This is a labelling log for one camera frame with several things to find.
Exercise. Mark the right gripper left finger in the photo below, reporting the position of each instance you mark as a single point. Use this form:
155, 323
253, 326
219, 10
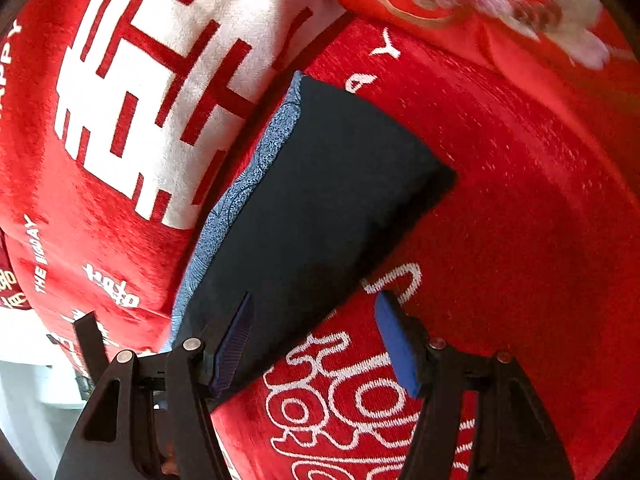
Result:
148, 411

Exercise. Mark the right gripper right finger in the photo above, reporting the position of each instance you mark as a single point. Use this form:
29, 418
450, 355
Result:
481, 417

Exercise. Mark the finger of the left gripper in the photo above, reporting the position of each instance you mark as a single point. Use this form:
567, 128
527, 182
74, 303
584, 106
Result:
91, 344

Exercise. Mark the black pants with blue trim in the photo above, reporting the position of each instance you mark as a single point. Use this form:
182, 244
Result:
332, 187

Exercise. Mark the red quilt with white characters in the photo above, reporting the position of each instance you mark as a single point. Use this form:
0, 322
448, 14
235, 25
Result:
124, 121

